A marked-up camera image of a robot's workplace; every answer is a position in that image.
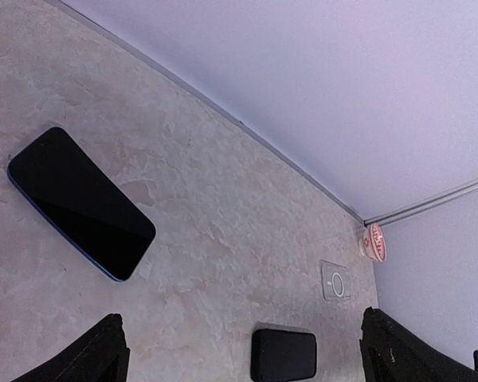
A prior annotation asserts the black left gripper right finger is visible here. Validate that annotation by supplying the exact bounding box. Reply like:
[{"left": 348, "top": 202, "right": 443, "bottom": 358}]
[{"left": 360, "top": 307, "right": 478, "bottom": 381}]

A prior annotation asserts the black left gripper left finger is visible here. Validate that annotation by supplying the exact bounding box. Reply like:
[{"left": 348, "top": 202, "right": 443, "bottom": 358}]
[{"left": 16, "top": 314, "right": 128, "bottom": 381}]

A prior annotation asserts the black smartphone with teal edge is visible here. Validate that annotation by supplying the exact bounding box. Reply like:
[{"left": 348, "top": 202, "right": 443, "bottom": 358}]
[{"left": 250, "top": 328, "right": 317, "bottom": 382}]

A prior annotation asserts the black phone with purple edge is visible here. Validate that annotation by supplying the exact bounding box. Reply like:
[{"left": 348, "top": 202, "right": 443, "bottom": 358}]
[{"left": 7, "top": 127, "right": 156, "bottom": 282}]

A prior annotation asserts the red patterned small bowl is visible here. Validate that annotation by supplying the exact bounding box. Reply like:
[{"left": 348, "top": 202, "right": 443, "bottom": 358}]
[{"left": 358, "top": 223, "right": 387, "bottom": 263}]

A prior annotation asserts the right aluminium frame post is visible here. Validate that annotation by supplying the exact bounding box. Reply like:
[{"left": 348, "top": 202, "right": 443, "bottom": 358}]
[{"left": 363, "top": 178, "right": 478, "bottom": 226}]

